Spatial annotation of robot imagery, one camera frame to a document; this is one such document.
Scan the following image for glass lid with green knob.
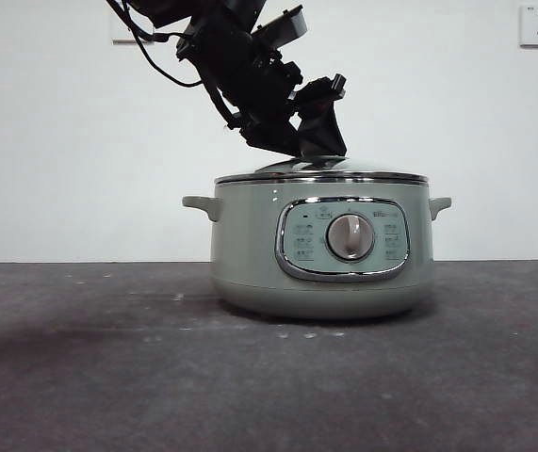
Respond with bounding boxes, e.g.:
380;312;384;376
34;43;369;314
215;153;429;186

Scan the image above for pale green electric pot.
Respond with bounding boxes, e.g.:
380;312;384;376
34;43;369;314
181;174;453;322

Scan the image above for pale grey left wrist camera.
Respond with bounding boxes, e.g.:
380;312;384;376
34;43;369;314
253;5;309;49

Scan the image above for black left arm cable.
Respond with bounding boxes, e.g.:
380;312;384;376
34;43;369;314
106;0;204;89

